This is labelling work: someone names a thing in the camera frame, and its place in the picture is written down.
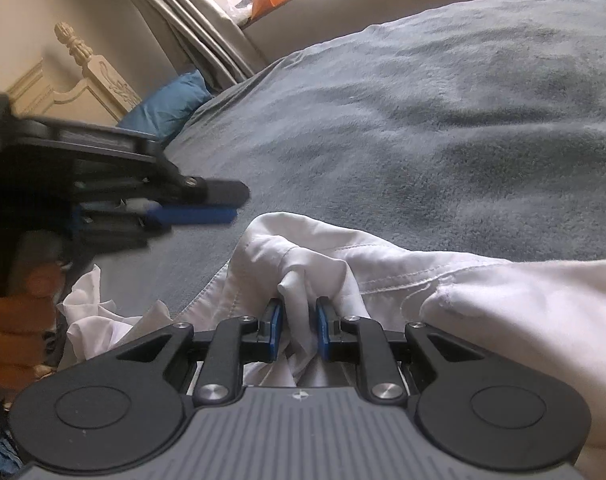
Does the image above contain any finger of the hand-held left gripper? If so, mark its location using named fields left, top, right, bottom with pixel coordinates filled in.
left=180, top=176, right=251, bottom=206
left=148, top=206, right=237, bottom=226

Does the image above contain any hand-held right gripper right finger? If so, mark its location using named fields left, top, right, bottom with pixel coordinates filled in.
left=315, top=296, right=486, bottom=403

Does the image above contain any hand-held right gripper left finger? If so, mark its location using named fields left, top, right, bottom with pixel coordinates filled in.
left=117, top=297, right=285, bottom=407

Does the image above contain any white shirt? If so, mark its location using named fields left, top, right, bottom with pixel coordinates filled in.
left=58, top=212, right=606, bottom=480

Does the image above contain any person's left hand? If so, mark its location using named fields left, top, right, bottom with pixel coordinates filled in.
left=0, top=264, right=67, bottom=391

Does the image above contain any blue pillow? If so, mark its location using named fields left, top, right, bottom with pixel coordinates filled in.
left=116, top=70, right=214, bottom=143

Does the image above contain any cream carved headboard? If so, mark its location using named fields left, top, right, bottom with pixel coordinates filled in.
left=6, top=22, right=144, bottom=128

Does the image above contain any grey curtain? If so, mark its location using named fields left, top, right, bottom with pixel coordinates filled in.
left=96, top=0, right=269, bottom=96

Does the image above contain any white plastic bag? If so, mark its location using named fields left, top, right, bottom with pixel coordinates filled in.
left=225, top=0, right=256, bottom=19

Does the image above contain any grey bed blanket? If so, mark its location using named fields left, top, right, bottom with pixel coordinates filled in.
left=68, top=0, right=606, bottom=321

